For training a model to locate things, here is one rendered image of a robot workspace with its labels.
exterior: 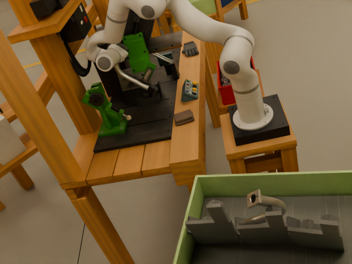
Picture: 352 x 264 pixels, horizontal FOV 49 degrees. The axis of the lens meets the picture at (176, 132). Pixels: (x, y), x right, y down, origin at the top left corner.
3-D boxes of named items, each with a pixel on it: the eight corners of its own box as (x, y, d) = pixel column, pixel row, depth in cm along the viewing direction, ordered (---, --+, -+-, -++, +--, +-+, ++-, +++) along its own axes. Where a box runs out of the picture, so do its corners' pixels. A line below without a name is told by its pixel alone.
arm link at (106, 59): (99, 61, 195) (117, 68, 196) (91, 67, 183) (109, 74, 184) (105, 45, 192) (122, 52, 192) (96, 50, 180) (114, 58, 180)
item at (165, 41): (183, 35, 234) (182, 30, 232) (182, 46, 221) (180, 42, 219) (122, 49, 242) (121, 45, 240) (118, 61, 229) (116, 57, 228)
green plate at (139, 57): (154, 65, 223) (144, 29, 216) (152, 69, 216) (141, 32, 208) (135, 70, 225) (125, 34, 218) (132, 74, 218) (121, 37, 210)
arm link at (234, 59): (261, 76, 174) (252, 29, 159) (253, 103, 162) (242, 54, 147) (235, 78, 179) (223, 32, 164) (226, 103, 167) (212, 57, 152)
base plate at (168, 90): (182, 43, 279) (181, 40, 278) (172, 139, 192) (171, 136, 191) (127, 56, 288) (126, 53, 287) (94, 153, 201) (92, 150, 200)
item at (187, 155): (205, 43, 299) (200, 24, 291) (206, 182, 181) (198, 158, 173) (187, 47, 302) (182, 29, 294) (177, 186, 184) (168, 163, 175)
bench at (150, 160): (223, 120, 343) (200, 28, 292) (234, 272, 225) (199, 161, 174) (149, 134, 357) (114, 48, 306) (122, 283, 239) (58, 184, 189)
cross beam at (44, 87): (97, 16, 281) (92, 4, 276) (36, 123, 178) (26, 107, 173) (91, 18, 282) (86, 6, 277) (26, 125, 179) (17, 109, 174)
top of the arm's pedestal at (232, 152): (282, 107, 200) (281, 100, 198) (297, 146, 175) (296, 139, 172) (220, 121, 205) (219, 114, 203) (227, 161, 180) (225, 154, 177)
